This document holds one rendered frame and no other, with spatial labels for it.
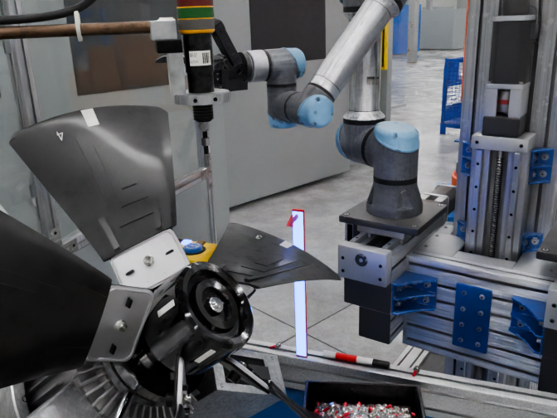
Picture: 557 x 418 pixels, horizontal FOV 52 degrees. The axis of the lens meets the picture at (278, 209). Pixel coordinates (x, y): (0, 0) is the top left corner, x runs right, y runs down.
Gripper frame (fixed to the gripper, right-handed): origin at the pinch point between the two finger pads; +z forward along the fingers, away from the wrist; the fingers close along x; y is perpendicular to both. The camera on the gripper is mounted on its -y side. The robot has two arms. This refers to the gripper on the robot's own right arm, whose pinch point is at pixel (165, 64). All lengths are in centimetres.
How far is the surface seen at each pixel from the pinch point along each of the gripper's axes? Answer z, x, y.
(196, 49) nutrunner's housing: 16, -58, -14
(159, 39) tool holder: 20, -57, -15
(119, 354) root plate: 31, -69, 18
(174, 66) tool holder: 19, -58, -12
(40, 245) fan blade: 37, -69, 2
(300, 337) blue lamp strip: -11, -43, 49
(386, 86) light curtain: -382, 365, 121
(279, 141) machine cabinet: -198, 286, 135
